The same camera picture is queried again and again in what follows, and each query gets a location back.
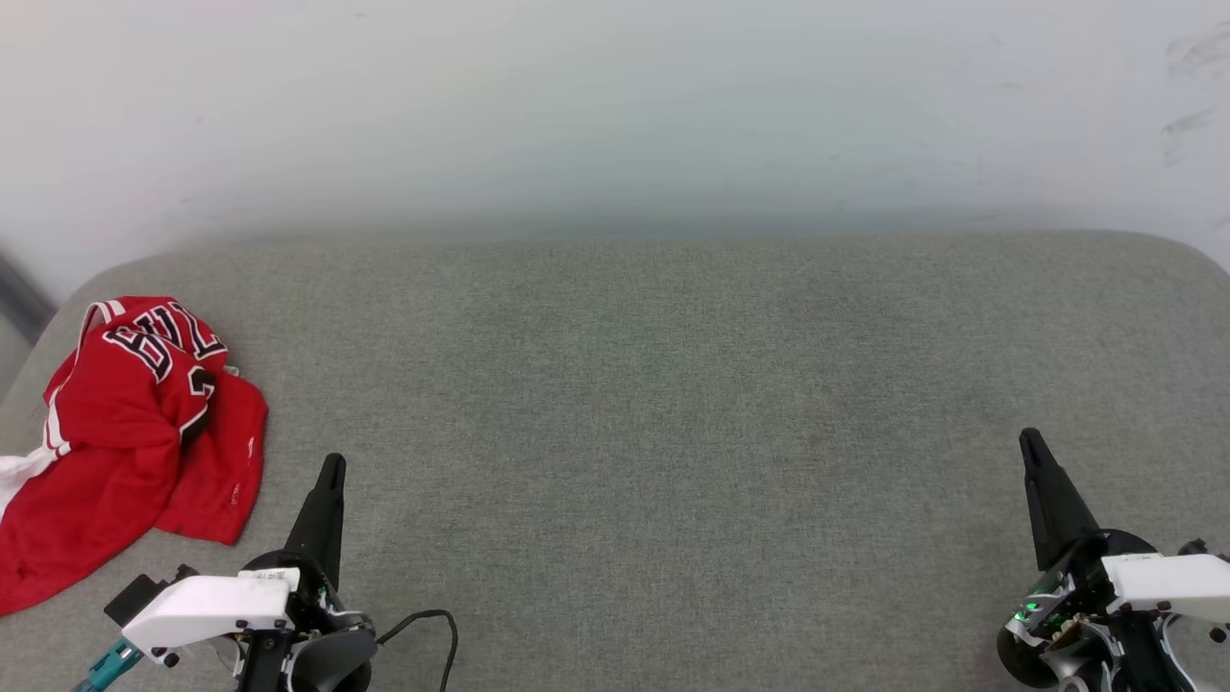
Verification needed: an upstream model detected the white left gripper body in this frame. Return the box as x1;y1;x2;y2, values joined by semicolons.
122;550;374;692

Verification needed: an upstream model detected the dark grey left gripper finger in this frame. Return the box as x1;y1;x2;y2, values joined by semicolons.
284;454;347;589

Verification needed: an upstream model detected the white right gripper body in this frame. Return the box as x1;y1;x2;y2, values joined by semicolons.
996;531;1230;689

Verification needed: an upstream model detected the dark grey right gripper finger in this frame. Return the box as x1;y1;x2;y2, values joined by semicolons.
1019;428;1106;573

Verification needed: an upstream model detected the red and white basketball jersey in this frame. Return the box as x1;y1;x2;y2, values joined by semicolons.
0;295;269;617

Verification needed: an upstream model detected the teal cable connector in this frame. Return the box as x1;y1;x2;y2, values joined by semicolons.
72;639;145;692

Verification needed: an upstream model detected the thin black looping cable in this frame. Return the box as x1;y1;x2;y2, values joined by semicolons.
375;609;459;692

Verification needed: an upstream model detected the dark grey wall strip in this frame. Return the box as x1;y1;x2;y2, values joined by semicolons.
0;252;57;344

